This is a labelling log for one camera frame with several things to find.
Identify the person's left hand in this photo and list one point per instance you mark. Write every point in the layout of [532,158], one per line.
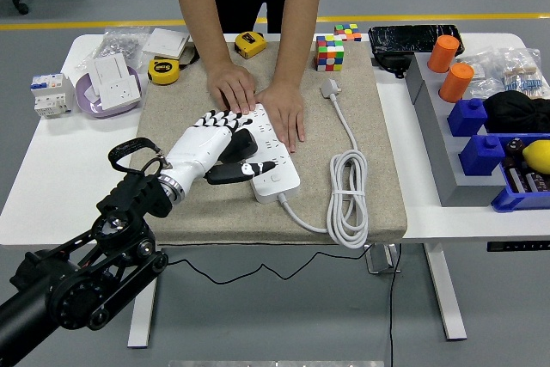
[285,113]

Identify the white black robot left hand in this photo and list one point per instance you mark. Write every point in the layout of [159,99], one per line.
[197,148]

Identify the person's right hand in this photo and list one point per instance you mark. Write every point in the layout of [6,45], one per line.
[232,87]

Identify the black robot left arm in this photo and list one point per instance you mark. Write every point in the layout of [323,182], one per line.
[120,212]

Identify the person's left forearm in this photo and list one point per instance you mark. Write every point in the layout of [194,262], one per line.
[301,19]

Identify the person's right forearm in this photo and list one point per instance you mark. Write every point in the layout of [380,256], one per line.
[199,6]

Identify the square yellow tape measure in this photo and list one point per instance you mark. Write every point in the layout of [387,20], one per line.
[250,44]

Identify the grey-brown mat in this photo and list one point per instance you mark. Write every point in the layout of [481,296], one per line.
[215,212]

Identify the round yellow tape measure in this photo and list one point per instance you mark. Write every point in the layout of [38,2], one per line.
[163,70]

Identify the large colourful puzzle cube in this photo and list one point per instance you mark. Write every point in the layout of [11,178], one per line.
[328,53]

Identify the small colourful puzzle cube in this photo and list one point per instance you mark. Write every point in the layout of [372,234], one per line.
[347,32]

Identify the small black device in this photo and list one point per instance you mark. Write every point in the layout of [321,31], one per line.
[391,63]

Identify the purple bowl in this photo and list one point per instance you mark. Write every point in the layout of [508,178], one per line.
[86,105]

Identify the clear bag of screws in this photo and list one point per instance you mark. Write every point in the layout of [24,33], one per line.
[116,42]

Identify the black plastic tray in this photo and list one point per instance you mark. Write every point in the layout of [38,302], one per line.
[408,38]

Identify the grey stepped stand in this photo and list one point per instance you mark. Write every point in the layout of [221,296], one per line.
[434,126]

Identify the white circuit breaker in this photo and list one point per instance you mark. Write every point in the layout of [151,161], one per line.
[51,94]

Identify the orange cylinder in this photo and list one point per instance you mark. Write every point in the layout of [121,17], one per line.
[455,83]
[442,55]

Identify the white table leg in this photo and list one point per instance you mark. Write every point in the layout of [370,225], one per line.
[444,294]
[144,311]

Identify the blue block with knob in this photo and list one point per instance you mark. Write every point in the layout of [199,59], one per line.
[466,118]
[481,156]

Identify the clear bag of small parts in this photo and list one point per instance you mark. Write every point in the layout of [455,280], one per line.
[479,68]

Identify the black cloth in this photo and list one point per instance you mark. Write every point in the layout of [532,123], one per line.
[515,111]

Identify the blue plastic bin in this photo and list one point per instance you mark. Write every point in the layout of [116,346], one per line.
[507,200]

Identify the clear bag of resistors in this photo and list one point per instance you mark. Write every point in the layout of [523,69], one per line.
[522,72]

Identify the yellow lemon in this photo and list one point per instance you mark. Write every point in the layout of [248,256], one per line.
[537,156]

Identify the black table control panel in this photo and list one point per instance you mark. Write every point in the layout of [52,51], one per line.
[517,246]

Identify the white flat switch box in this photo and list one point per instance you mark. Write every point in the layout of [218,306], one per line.
[165,42]

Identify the white wall socket panel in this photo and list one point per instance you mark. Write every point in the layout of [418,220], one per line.
[120,93]

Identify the white wall switch panel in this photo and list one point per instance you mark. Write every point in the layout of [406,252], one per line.
[109,68]

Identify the metal bracket under table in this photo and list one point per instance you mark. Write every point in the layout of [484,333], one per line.
[380,259]

